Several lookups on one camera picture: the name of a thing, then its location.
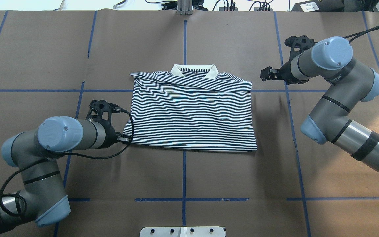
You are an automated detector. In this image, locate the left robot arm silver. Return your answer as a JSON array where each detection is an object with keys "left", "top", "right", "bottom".
[{"left": 0, "top": 116, "right": 132, "bottom": 234}]

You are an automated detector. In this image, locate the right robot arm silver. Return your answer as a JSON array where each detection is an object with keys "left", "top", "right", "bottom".
[{"left": 260, "top": 36, "right": 379, "bottom": 173}]

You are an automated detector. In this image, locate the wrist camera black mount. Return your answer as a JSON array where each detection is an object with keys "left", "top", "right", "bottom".
[
  {"left": 284, "top": 35, "right": 316, "bottom": 54},
  {"left": 85, "top": 100, "right": 125, "bottom": 126}
]

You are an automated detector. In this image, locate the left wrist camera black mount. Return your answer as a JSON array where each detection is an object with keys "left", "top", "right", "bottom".
[{"left": 85, "top": 100, "right": 125, "bottom": 126}]

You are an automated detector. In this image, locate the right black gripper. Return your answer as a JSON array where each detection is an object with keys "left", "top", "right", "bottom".
[{"left": 260, "top": 66, "right": 291, "bottom": 83}]

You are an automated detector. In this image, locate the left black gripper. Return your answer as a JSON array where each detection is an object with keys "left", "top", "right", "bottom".
[{"left": 106, "top": 126, "right": 131, "bottom": 148}]

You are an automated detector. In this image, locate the striped polo shirt white collar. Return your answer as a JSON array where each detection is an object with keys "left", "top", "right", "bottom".
[{"left": 123, "top": 64, "right": 257, "bottom": 152}]

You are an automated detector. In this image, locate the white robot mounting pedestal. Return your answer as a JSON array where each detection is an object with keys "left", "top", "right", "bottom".
[{"left": 139, "top": 226, "right": 227, "bottom": 237}]

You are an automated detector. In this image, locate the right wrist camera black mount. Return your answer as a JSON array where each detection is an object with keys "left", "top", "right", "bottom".
[{"left": 284, "top": 35, "right": 316, "bottom": 54}]

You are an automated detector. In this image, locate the aluminium frame post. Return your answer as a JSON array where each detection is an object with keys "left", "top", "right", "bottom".
[{"left": 177, "top": 0, "right": 193, "bottom": 15}]

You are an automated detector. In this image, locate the black box with white label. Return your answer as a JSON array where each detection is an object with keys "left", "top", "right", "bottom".
[{"left": 291, "top": 0, "right": 345, "bottom": 12}]

